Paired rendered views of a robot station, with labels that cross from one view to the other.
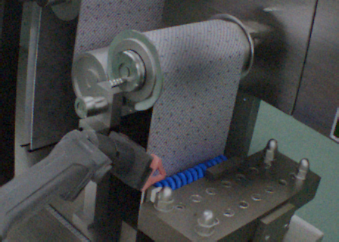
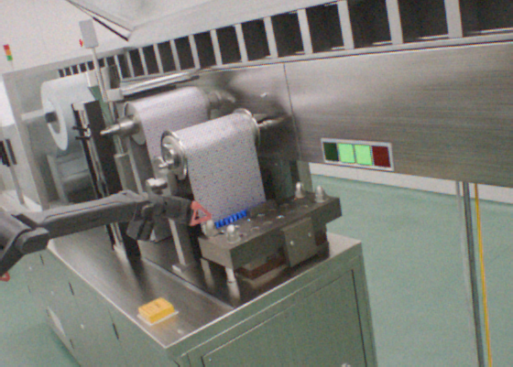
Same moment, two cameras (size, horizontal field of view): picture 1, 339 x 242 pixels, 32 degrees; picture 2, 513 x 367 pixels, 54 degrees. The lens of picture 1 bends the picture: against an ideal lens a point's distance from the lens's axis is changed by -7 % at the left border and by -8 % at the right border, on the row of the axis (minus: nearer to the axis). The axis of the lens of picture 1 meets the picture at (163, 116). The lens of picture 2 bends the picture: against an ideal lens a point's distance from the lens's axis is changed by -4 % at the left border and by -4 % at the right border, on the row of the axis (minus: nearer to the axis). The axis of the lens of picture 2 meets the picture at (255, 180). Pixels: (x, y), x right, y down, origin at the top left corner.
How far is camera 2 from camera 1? 0.65 m
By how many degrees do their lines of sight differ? 18
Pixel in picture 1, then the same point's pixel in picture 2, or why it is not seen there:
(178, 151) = (222, 201)
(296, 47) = (286, 112)
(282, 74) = (286, 134)
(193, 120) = (225, 178)
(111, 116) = (170, 188)
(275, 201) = (294, 217)
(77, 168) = (118, 203)
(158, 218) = (206, 242)
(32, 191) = (73, 210)
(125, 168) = (175, 212)
